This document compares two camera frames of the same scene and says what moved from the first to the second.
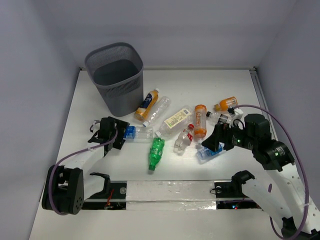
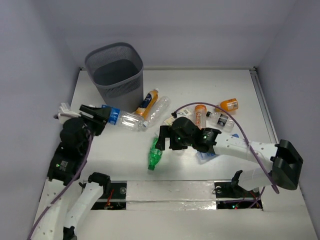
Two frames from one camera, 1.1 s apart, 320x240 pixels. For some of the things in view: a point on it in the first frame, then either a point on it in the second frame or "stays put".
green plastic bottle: [156, 152] stays put
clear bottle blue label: [138, 133] -> [128, 120]
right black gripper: [221, 133] -> [168, 131]
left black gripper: [119, 133] -> [93, 118]
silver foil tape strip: [172, 195] stays put
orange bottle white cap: [200, 126] stays put
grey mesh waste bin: [116, 69] stays put
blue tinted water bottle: [203, 154] stays put
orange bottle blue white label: [148, 103] stays put
